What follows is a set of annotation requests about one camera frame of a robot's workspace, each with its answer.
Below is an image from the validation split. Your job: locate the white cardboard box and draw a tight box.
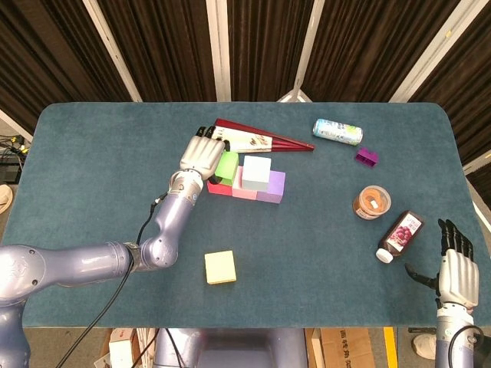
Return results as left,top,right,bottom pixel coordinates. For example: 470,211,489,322
94,327,158,368

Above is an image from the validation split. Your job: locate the pink cube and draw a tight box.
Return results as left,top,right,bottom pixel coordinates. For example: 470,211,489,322
231,165,258,201

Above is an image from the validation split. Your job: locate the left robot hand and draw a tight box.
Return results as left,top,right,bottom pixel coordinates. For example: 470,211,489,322
179,125,232,184

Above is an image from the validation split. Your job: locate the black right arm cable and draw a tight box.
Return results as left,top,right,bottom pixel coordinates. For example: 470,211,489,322
448,325,486,368

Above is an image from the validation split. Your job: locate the dark brown curtain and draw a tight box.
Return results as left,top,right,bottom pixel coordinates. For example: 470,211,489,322
0,0,491,200

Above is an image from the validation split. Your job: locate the red folding paper fan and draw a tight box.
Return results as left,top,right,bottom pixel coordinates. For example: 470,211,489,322
211,117,316,156

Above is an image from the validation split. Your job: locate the clear tub of rubber bands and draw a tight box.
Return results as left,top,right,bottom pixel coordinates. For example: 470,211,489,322
351,185,393,221

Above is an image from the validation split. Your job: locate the red cube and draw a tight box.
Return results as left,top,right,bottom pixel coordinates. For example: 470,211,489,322
206,178,234,197

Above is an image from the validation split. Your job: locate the wooden plank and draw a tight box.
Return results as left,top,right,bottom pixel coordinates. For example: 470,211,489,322
309,328,326,368

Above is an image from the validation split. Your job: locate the small purple plastic brick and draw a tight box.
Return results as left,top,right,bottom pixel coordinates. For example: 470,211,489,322
354,146,380,169

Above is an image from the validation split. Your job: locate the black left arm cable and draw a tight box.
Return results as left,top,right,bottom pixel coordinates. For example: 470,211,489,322
55,193,170,368

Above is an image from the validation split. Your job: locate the printed drink can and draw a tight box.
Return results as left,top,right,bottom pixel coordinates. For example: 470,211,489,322
312,118,364,147

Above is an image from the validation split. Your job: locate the grey robot torso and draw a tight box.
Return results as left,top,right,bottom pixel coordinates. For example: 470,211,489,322
153,327,310,368

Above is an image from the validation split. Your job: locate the brown cardboard box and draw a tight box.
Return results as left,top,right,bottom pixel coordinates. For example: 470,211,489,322
320,327,375,368

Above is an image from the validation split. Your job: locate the yellow cube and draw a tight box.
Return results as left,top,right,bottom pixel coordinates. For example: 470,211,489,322
203,250,238,286

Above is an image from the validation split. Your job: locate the white sneaker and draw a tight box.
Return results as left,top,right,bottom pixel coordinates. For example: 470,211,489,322
411,332,438,360

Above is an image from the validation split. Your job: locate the black cable bundle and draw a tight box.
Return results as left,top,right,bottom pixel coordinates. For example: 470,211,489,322
0,133,28,183

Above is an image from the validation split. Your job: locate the green cube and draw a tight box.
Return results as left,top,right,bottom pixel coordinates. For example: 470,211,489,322
213,150,239,187

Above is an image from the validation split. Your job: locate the purple cube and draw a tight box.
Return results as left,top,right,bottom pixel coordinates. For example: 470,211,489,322
255,170,287,204

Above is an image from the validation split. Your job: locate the beige shoe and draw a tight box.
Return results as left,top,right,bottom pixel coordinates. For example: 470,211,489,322
0,185,15,215

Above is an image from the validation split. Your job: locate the brown bottle with grape label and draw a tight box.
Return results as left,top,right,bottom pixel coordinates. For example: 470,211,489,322
375,209,426,264

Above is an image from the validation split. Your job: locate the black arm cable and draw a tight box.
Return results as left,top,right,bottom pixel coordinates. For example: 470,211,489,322
448,325,486,368
55,193,170,368

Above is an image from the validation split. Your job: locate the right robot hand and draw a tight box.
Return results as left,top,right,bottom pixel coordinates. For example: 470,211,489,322
404,218,480,310

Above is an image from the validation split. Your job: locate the light blue cube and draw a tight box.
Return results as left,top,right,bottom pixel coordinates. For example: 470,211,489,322
241,155,272,192

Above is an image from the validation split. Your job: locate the teal felt table cover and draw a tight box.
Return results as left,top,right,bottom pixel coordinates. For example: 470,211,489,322
0,101,483,330

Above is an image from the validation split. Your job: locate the white partition frame post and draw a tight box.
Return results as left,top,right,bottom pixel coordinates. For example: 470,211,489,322
82,0,143,103
389,0,471,104
0,109,34,143
462,153,491,177
275,0,327,104
206,0,232,103

